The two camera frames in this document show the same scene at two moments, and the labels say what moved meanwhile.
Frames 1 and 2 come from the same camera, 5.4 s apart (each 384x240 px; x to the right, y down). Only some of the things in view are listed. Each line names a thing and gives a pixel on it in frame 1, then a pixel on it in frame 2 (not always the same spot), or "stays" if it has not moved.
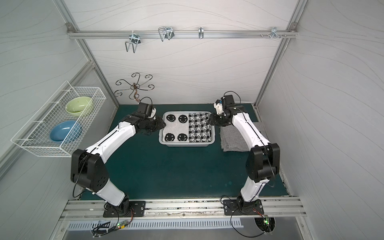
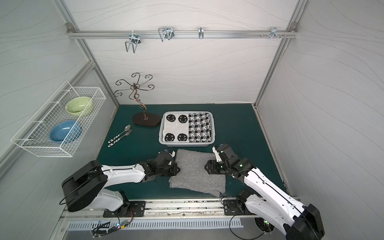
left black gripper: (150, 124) -> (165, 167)
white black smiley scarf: (186, 127) stays
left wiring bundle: (98, 232) stays
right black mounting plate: (236, 207) stays
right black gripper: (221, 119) -> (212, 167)
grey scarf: (231, 141) -> (193, 175)
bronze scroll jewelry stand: (135, 87) stays
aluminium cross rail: (181, 34) stays
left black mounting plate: (137, 209) stays
